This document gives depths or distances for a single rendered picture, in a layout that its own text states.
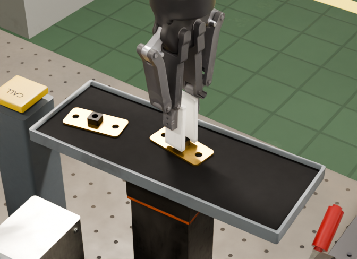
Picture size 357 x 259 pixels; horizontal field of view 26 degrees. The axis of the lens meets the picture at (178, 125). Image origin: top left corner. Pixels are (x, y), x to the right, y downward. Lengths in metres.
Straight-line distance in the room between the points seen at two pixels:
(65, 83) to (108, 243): 0.57
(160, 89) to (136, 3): 2.85
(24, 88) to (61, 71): 0.87
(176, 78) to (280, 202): 0.19
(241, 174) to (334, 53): 2.47
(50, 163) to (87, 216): 0.40
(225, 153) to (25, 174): 0.33
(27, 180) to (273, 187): 0.40
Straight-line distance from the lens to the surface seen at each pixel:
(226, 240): 1.53
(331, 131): 2.96
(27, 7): 3.45
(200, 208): 0.93
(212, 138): 1.02
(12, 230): 0.99
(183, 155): 0.99
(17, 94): 1.13
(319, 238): 0.94
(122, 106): 1.08
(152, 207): 1.03
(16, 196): 1.23
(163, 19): 0.87
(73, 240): 1.00
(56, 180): 1.23
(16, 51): 2.10
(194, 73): 0.94
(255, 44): 3.43
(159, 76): 0.89
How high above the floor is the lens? 1.80
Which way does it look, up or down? 38 degrees down
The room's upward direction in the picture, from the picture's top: straight up
